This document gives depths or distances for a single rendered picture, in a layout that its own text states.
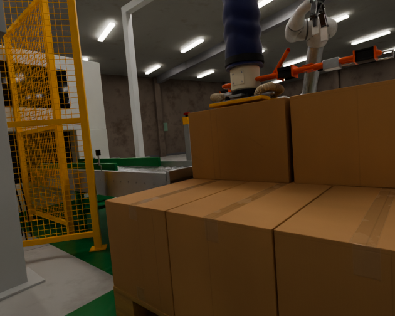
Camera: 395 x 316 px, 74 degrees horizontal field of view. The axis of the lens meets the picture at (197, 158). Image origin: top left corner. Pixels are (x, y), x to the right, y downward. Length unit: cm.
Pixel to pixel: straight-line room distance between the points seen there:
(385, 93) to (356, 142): 20
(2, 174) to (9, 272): 56
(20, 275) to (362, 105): 198
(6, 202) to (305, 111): 167
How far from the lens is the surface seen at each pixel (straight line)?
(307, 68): 147
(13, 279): 199
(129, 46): 525
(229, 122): 144
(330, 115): 125
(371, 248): 66
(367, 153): 122
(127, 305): 136
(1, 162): 186
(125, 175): 191
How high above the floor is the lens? 79
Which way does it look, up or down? 4 degrees down
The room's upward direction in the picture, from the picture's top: 5 degrees counter-clockwise
